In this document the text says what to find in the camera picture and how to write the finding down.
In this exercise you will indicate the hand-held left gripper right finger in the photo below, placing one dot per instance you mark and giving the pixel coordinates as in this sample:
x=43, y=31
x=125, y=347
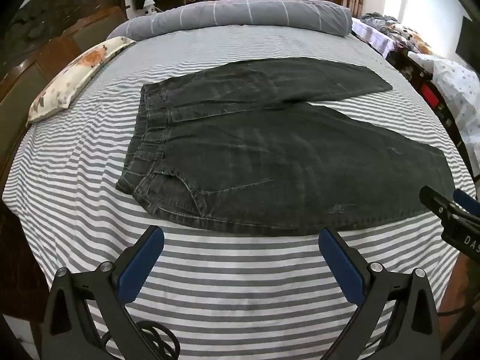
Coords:
x=343, y=270

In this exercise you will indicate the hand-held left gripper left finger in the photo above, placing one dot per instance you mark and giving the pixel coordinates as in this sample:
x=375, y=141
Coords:
x=140, y=266

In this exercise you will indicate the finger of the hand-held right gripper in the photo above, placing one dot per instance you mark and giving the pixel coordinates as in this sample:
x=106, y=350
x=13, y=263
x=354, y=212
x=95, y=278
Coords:
x=437, y=200
x=467, y=200

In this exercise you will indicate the dark grey denim pants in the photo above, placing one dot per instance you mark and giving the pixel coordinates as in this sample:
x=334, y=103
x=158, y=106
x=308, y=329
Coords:
x=277, y=157

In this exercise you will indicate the bed with striped sheet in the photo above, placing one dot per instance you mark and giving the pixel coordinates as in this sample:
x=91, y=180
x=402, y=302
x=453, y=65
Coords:
x=232, y=288

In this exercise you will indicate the white dotted cloth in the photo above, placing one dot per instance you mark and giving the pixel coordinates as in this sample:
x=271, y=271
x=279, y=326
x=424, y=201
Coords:
x=459, y=90

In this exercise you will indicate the pile of patterned cloths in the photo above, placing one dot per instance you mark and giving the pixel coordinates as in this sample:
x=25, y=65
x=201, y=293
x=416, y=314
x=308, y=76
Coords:
x=393, y=32

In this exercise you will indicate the floral pillow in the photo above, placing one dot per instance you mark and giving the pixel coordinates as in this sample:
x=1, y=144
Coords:
x=75, y=78

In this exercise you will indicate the carved wooden headboard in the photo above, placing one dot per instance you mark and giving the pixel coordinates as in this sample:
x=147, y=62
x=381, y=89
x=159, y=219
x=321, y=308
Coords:
x=45, y=45

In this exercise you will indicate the small white object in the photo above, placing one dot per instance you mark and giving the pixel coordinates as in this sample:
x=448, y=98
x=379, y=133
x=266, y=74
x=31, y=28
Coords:
x=149, y=6

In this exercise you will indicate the grey checked bolster pillow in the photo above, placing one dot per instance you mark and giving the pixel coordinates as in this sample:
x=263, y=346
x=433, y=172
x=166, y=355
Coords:
x=240, y=15

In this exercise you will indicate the black wall television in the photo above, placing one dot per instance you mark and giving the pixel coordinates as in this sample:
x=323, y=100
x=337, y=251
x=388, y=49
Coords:
x=470, y=43

